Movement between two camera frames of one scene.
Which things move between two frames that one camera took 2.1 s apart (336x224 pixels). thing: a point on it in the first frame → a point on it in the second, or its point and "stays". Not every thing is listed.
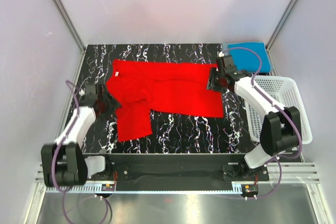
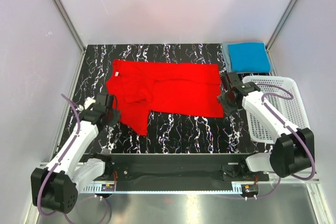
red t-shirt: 143,88 stays
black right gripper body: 214,81 → 230,108
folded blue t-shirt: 247,60 stays
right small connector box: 249,190 stays
